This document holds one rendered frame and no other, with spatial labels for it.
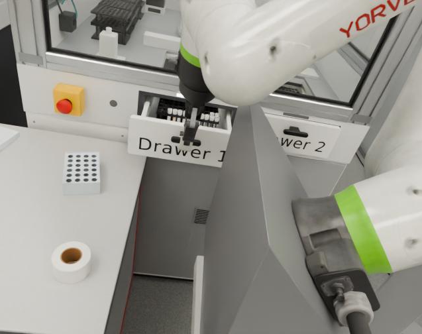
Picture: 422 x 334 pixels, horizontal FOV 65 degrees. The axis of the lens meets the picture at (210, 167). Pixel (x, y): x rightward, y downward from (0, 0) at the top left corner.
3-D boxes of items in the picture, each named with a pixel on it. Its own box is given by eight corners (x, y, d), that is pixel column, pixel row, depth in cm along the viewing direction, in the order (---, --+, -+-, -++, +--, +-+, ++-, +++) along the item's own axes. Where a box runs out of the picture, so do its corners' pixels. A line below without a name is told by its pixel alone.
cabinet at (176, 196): (276, 297, 157) (353, 165, 110) (49, 274, 144) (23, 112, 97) (254, 172, 233) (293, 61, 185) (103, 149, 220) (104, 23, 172)
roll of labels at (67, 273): (44, 277, 63) (42, 264, 61) (66, 249, 69) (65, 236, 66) (79, 289, 62) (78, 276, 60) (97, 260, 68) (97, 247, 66)
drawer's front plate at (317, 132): (327, 158, 106) (342, 129, 100) (239, 144, 103) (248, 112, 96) (326, 155, 108) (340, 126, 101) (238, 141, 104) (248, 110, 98)
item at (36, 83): (349, 164, 110) (370, 126, 101) (23, 111, 97) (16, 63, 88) (291, 61, 185) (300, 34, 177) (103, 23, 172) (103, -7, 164)
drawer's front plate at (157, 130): (234, 169, 92) (244, 136, 85) (127, 153, 88) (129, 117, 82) (233, 166, 93) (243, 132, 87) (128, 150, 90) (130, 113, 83)
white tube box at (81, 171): (100, 193, 83) (100, 182, 80) (63, 195, 80) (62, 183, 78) (99, 163, 92) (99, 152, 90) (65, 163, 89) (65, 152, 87)
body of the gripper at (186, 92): (183, 57, 64) (178, 91, 72) (178, 88, 60) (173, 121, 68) (221, 64, 65) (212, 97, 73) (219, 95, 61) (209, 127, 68)
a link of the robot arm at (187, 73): (236, 74, 56) (237, 40, 61) (166, 61, 55) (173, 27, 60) (228, 99, 61) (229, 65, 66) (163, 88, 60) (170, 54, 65)
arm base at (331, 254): (361, 407, 37) (419, 398, 35) (311, 323, 32) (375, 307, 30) (320, 246, 60) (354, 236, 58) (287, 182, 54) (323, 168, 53)
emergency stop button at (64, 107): (71, 116, 90) (70, 103, 88) (55, 113, 89) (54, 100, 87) (75, 111, 92) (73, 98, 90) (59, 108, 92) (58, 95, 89)
